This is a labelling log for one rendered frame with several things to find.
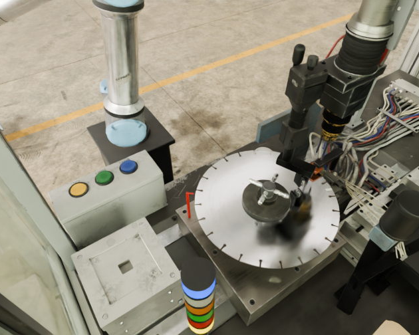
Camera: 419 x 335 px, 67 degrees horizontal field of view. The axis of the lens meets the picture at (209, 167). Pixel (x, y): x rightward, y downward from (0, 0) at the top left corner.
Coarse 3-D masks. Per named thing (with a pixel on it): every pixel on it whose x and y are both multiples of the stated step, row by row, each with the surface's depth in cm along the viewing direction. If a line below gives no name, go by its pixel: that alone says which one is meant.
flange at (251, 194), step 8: (248, 184) 76; (280, 184) 76; (248, 192) 74; (256, 192) 74; (288, 192) 74; (248, 200) 73; (256, 200) 73; (264, 200) 71; (272, 200) 71; (280, 200) 73; (288, 200) 73; (248, 208) 71; (256, 208) 71; (264, 208) 71; (272, 208) 71; (280, 208) 71; (288, 208) 71; (256, 216) 70; (264, 216) 70; (272, 216) 70; (280, 216) 70
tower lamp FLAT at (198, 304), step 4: (184, 292) 42; (212, 292) 42; (184, 296) 44; (208, 296) 42; (212, 296) 44; (188, 300) 43; (192, 300) 42; (196, 300) 42; (200, 300) 42; (204, 300) 42; (208, 300) 43; (192, 304) 43; (196, 304) 43; (200, 304) 43; (204, 304) 43; (208, 304) 44
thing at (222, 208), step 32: (224, 160) 82; (256, 160) 82; (224, 192) 76; (320, 192) 76; (224, 224) 70; (256, 224) 70; (288, 224) 70; (320, 224) 70; (256, 256) 65; (288, 256) 65
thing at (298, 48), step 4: (300, 44) 56; (296, 48) 56; (300, 48) 56; (304, 48) 56; (296, 52) 56; (300, 52) 56; (304, 52) 56; (292, 56) 58; (296, 56) 57; (300, 56) 57; (292, 60) 58; (296, 60) 57; (300, 60) 57; (296, 64) 58
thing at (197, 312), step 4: (184, 300) 46; (212, 300) 45; (188, 304) 44; (212, 304) 46; (188, 308) 46; (192, 308) 44; (196, 308) 44; (200, 308) 44; (204, 308) 44; (208, 308) 45; (192, 312) 46; (196, 312) 45; (200, 312) 45; (204, 312) 46; (208, 312) 46
